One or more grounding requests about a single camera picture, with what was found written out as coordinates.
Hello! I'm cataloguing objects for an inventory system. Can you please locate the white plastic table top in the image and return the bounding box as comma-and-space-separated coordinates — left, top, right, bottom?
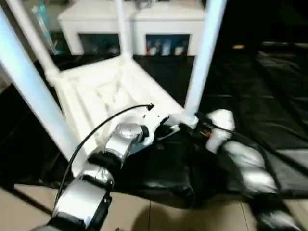
47, 54, 199, 178

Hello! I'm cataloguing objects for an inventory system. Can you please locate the white plastic table leg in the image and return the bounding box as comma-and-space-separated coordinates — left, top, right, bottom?
6, 0, 62, 83
115, 0, 134, 59
0, 5, 81, 162
183, 0, 228, 128

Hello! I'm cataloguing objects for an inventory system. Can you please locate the black mat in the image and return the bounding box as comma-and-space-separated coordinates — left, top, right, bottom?
0, 43, 308, 208

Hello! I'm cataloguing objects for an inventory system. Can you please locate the small white bottle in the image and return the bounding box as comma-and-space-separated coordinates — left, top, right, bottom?
162, 40, 172, 55

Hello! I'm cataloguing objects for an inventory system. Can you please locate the white cabinet with glass doors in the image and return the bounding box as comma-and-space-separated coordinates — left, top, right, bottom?
58, 0, 208, 56

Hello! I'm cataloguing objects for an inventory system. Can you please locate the dark tangled small object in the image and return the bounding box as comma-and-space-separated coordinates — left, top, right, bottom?
135, 0, 157, 9

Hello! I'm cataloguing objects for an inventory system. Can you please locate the light blue plastic item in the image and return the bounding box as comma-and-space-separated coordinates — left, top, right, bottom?
30, 0, 65, 54

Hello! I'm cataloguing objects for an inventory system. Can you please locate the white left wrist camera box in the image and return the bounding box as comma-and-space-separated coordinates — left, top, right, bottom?
142, 109, 171, 144

